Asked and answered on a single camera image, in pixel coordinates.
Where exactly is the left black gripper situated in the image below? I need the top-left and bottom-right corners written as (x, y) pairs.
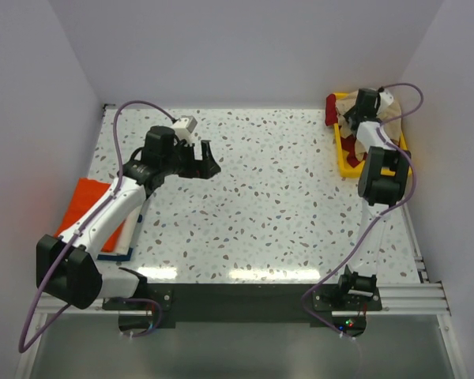
top-left (161, 140), bottom-right (220, 180)

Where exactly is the beige t shirt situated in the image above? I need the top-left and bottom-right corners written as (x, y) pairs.
top-left (334, 89), bottom-right (404, 148)

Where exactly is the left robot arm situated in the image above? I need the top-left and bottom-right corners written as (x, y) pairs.
top-left (36, 116), bottom-right (220, 310)

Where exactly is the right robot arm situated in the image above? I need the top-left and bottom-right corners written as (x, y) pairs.
top-left (333, 88), bottom-right (410, 310)

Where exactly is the dark red t shirt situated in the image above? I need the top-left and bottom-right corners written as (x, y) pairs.
top-left (325, 92), bottom-right (366, 177)

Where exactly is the yellow plastic tray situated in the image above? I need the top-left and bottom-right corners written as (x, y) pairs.
top-left (325, 91), bottom-right (408, 178)

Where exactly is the white folded t shirt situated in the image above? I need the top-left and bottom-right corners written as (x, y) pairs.
top-left (115, 208), bottom-right (140, 256)

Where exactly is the orange folded t shirt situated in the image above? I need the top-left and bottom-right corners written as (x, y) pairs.
top-left (55, 178), bottom-right (111, 237)

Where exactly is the blue folded t shirt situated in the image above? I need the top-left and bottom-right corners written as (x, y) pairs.
top-left (97, 215), bottom-right (143, 262)

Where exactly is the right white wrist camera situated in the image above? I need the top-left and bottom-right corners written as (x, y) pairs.
top-left (378, 88), bottom-right (394, 111)

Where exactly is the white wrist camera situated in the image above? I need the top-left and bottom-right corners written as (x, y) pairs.
top-left (171, 116), bottom-right (198, 144)
top-left (378, 88), bottom-right (394, 111)

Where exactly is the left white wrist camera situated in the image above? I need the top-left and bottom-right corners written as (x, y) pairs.
top-left (171, 116), bottom-right (198, 144)

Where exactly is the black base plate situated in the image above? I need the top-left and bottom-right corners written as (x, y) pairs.
top-left (102, 283), bottom-right (382, 330)

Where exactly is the aluminium frame rail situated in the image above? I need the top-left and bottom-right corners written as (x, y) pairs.
top-left (36, 283), bottom-right (451, 316)

